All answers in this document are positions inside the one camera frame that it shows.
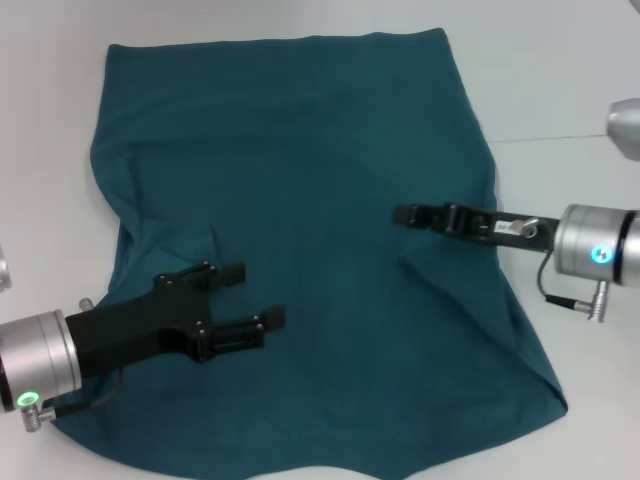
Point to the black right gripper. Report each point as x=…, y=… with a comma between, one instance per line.
x=505, y=237

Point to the teal blue shirt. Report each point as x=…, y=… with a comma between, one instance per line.
x=325, y=175

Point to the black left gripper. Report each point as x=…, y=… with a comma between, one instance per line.
x=130, y=330

